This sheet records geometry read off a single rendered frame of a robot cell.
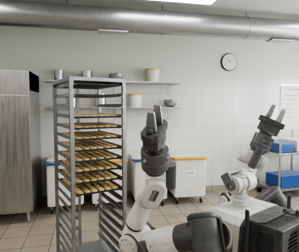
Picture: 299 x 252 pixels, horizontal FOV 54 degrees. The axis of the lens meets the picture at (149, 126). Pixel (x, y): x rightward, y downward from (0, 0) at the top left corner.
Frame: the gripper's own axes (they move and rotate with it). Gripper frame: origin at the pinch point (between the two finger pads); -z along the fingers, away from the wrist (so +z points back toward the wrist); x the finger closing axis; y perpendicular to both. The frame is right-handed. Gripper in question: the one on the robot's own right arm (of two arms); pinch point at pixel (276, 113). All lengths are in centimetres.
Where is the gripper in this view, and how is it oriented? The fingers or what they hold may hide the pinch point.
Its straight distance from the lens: 142.1
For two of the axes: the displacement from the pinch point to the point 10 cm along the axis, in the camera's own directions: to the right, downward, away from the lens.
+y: -1.2, -2.0, 9.7
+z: -4.0, 9.1, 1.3
